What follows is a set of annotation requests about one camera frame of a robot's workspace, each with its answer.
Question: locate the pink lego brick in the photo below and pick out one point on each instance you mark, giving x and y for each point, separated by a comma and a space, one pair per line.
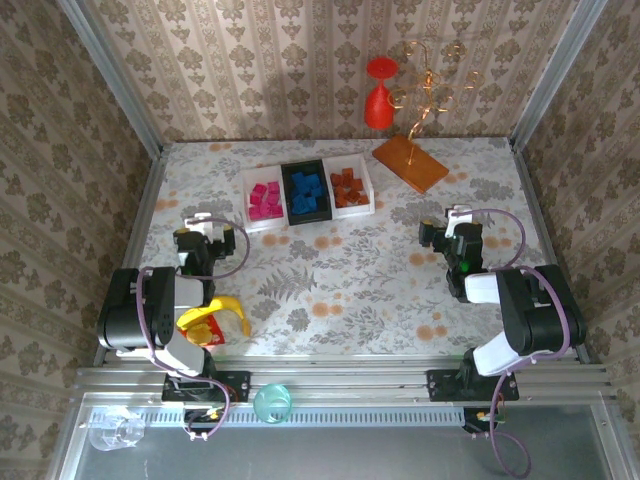
256, 213
278, 208
259, 190
255, 200
270, 199
273, 188
268, 211

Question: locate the orange lego brick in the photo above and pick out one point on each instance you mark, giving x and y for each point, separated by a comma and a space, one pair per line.
363, 199
347, 175
336, 178
340, 190
353, 195
342, 202
356, 183

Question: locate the white plastic bin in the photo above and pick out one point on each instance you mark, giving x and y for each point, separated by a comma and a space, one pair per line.
352, 212
261, 175

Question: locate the long blue lego brick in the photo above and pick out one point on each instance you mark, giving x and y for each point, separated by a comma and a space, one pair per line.
300, 205
318, 193

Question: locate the black plastic bin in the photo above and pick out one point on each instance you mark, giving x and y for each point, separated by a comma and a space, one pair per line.
310, 218

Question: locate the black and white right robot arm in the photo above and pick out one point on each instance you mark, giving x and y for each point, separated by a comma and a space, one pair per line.
542, 310

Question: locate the orange yellow toy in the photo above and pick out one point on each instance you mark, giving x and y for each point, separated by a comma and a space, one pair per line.
200, 334

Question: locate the red flat piece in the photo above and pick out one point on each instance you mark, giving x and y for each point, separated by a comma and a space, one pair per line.
216, 332

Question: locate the floral patterned tablecloth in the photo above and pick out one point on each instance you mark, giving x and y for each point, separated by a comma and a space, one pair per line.
350, 300

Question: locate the red goblet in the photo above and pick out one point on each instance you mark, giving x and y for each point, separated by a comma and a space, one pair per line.
378, 107

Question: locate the teal translucent cup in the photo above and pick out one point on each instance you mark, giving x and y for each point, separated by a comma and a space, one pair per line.
272, 405

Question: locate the clear plastic cup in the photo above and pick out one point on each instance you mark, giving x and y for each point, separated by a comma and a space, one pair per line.
117, 432

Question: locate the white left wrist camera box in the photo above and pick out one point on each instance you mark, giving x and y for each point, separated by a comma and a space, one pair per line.
201, 223

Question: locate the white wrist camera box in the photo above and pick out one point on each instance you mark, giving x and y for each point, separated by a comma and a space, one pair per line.
201, 223
456, 219

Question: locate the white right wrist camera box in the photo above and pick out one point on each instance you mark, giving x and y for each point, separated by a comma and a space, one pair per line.
456, 219

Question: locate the aluminium side rail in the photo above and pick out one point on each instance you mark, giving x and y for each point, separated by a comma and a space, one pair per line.
142, 210
536, 210

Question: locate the aluminium frame post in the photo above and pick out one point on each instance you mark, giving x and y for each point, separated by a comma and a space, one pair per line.
112, 75
556, 75

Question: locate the aluminium front rail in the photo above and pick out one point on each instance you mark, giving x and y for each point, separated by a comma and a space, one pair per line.
340, 380

